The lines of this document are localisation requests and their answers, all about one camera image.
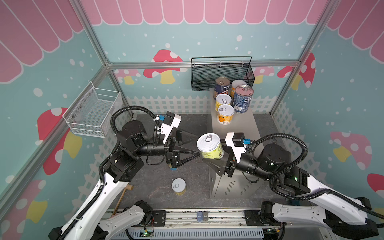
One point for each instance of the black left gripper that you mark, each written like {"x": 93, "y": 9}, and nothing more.
{"x": 172, "y": 156}

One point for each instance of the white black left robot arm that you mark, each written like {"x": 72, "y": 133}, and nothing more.
{"x": 115, "y": 174}

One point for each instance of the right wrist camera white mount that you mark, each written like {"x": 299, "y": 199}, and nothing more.
{"x": 238, "y": 143}

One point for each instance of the white slotted cable duct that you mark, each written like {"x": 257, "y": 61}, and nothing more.
{"x": 192, "y": 234}

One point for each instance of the blue label tin can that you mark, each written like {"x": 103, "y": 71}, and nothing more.
{"x": 242, "y": 98}

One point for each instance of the green can white lid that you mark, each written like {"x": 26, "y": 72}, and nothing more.
{"x": 210, "y": 146}

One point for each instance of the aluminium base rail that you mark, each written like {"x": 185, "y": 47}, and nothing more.
{"x": 239, "y": 218}

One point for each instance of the grey metal cabinet counter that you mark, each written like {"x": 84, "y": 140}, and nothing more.
{"x": 238, "y": 186}

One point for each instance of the white wire mesh basket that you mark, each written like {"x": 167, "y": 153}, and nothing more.
{"x": 91, "y": 112}

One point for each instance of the dark blue red label can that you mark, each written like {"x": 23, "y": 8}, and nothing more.
{"x": 222, "y": 86}

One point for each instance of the orange green plastic-lid can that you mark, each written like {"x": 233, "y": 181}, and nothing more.
{"x": 234, "y": 85}

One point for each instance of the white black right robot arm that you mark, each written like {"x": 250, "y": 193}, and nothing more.
{"x": 345, "y": 216}

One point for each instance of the black wire mesh basket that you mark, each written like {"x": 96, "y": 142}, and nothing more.
{"x": 205, "y": 71}

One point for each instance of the small blue device on rail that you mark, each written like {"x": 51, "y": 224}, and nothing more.
{"x": 202, "y": 216}

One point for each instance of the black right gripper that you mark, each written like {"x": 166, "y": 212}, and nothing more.
{"x": 229, "y": 165}

